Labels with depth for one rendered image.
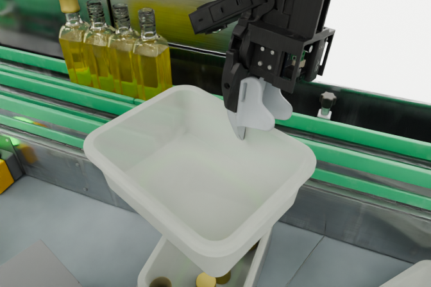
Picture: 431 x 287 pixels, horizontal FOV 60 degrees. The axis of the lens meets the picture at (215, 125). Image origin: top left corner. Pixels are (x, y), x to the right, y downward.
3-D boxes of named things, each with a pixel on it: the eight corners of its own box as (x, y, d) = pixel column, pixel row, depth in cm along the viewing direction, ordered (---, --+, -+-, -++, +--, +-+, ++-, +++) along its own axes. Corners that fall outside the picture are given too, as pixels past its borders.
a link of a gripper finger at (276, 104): (276, 153, 45) (292, 84, 40) (236, 132, 48) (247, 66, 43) (288, 143, 47) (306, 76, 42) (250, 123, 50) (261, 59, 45)
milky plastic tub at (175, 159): (217, 312, 36) (217, 265, 30) (89, 191, 48) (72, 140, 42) (315, 205, 46) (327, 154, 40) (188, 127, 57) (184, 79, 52)
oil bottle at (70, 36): (111, 104, 90) (93, 18, 77) (97, 116, 86) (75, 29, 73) (92, 98, 92) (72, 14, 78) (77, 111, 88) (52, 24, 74)
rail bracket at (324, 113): (330, 135, 81) (343, 82, 73) (325, 155, 76) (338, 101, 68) (312, 131, 82) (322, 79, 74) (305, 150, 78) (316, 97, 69)
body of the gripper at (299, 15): (288, 101, 36) (320, -32, 30) (219, 71, 40) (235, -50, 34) (322, 81, 41) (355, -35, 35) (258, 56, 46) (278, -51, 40)
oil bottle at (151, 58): (176, 120, 85) (169, 31, 72) (164, 134, 81) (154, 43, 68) (154, 114, 87) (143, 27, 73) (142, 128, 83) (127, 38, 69)
